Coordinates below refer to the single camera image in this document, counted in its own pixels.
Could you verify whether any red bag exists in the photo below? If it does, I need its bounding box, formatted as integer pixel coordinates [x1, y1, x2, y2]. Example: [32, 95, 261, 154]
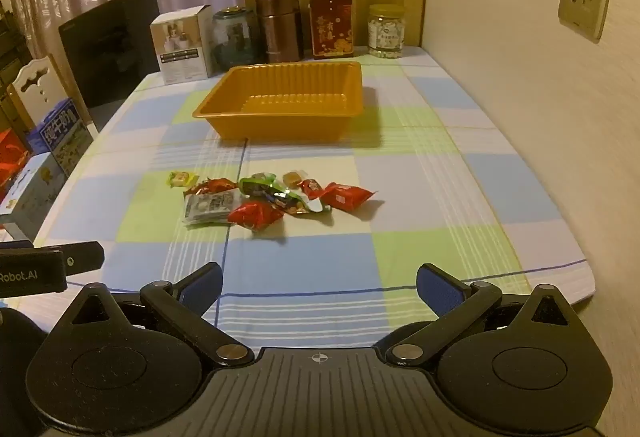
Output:
[0, 127, 33, 198]

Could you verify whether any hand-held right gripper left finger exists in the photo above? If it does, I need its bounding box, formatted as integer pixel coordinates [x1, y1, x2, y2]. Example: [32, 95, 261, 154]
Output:
[47, 262, 256, 370]

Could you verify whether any small red snack packet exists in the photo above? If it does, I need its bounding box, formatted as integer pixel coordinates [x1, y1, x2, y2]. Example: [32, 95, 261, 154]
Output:
[298, 178, 326, 200]

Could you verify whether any green brown candy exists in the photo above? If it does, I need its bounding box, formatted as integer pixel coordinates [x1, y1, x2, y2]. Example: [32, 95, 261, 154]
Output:
[238, 172, 281, 197]

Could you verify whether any long silver green snack packet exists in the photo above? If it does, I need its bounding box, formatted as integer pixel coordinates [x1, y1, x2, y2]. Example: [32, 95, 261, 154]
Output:
[267, 187, 332, 215]

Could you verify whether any red gold gift box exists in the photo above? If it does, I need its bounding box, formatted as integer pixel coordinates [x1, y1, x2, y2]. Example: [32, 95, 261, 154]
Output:
[308, 0, 355, 59]

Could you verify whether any green glass jar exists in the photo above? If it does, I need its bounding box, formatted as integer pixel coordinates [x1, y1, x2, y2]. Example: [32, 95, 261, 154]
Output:
[211, 6, 261, 72]

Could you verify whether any white chair back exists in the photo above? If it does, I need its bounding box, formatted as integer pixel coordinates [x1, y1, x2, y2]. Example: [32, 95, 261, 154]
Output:
[7, 53, 68, 128]

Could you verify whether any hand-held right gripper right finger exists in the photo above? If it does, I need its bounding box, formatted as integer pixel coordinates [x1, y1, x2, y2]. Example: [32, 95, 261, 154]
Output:
[385, 262, 593, 368]

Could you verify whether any orange plastic tray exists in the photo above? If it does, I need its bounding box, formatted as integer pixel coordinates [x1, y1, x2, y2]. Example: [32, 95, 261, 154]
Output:
[192, 61, 365, 143]

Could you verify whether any clear plastic nut jar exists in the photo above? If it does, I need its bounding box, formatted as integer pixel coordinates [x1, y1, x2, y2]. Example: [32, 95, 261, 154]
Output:
[367, 4, 406, 59]

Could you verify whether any grey clear snack packet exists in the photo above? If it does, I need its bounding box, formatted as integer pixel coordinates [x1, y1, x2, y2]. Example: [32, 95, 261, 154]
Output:
[181, 190, 246, 229]

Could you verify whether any dark blue printed carton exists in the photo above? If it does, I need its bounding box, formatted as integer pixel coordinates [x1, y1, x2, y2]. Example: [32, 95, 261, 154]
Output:
[27, 98, 93, 178]

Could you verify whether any yellow candy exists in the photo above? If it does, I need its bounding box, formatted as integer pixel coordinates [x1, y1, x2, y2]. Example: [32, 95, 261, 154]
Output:
[166, 170, 199, 189]

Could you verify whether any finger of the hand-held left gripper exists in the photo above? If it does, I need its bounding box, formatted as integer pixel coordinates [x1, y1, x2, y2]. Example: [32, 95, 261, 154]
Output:
[32, 240, 105, 276]

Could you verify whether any white cardboard product box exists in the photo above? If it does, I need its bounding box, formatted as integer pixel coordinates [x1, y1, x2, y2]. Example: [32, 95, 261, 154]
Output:
[150, 4, 215, 85]

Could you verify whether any black flat monitor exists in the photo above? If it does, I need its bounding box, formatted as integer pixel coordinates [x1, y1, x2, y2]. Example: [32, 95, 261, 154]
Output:
[58, 0, 162, 109]

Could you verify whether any crinkled red gold snack packet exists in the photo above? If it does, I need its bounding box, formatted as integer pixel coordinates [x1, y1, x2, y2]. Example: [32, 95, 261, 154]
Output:
[182, 177, 238, 199]

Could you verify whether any large beige wall socket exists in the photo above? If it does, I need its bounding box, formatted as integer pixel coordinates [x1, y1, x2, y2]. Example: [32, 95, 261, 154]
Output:
[557, 0, 612, 43]

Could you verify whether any brown metal thermos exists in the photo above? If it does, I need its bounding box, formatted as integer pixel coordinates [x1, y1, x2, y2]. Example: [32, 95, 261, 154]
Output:
[255, 0, 304, 64]

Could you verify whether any light blue carton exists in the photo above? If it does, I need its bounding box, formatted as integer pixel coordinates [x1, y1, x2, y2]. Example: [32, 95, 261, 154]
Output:
[0, 151, 68, 243]

